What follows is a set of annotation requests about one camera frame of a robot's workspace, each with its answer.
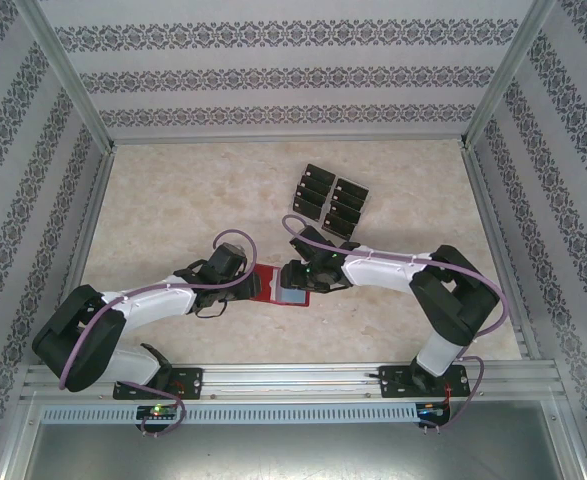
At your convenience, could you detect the aluminium frame rail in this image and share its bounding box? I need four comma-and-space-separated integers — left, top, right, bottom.
465, 147, 543, 361
42, 147, 117, 365
110, 132, 468, 148

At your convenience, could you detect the slotted grey cable duct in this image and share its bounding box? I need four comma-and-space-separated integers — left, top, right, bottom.
40, 403, 420, 425

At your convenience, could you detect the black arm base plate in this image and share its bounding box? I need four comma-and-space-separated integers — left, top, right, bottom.
380, 364, 473, 400
112, 367, 205, 401

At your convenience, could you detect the clear acrylic card stand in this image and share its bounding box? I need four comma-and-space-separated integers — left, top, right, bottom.
290, 162, 373, 240

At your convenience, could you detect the red leather card holder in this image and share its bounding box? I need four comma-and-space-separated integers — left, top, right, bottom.
246, 264, 312, 307

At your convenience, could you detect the thin black cable loop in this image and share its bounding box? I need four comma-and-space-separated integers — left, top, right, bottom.
194, 301, 228, 320

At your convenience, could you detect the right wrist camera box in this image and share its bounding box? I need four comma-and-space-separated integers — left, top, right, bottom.
290, 225, 335, 262

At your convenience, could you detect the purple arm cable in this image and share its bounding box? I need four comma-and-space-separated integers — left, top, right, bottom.
58, 228, 260, 437
281, 214, 512, 434

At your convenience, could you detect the grey metal sheet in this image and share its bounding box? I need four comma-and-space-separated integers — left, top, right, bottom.
22, 422, 564, 480

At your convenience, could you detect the aluminium frame post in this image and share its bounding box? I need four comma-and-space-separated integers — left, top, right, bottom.
15, 0, 118, 154
460, 0, 560, 150

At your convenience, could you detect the wide aluminium mounting rail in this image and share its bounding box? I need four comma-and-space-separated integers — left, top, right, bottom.
22, 363, 564, 402

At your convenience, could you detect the small circuit board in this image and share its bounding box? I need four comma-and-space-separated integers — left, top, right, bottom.
416, 402, 452, 419
136, 405, 180, 420

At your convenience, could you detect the black VIP card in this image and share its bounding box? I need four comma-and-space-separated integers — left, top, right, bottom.
302, 163, 338, 182
298, 174, 333, 194
291, 196, 324, 220
295, 185, 328, 205
333, 176, 372, 197
321, 212, 360, 238
329, 188, 368, 208
326, 200, 364, 220

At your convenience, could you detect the aluminium frame bar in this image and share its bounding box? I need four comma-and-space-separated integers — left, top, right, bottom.
542, 394, 587, 480
0, 392, 42, 480

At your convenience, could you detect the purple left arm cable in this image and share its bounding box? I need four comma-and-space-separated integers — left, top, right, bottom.
58, 228, 260, 437

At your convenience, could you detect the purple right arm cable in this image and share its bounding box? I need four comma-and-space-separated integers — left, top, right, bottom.
281, 214, 512, 434

